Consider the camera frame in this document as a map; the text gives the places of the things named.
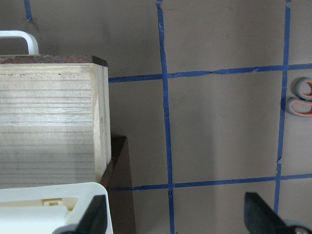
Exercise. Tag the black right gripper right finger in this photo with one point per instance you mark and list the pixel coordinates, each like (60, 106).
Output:
(259, 218)

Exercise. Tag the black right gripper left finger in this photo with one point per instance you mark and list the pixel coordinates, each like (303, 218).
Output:
(93, 221)

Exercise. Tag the light wooden drawer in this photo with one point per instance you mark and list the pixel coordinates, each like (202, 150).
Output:
(54, 120)

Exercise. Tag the grey orange scissors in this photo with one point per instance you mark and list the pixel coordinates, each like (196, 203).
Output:
(302, 99)

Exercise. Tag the cream plastic tray organizer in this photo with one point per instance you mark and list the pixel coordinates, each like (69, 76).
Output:
(41, 210)

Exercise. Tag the white drawer handle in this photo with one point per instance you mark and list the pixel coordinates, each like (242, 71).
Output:
(32, 43)

